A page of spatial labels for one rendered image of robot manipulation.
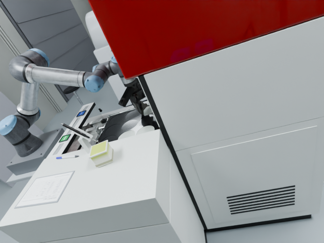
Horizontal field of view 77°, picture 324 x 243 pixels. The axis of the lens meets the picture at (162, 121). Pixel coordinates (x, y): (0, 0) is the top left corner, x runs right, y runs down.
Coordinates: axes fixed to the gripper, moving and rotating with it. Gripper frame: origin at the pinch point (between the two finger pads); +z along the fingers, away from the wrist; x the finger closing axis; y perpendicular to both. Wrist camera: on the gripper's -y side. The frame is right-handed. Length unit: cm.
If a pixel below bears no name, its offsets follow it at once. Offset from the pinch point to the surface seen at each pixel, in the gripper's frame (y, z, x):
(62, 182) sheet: -52, -6, -16
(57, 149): -46.2, -4.3, 16.1
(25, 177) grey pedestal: -70, 9, 39
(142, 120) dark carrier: -3.1, 1.3, -4.7
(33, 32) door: 57, -66, 447
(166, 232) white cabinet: -35, 15, -53
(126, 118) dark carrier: -6.5, 1.3, 7.8
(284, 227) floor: 26, 91, -66
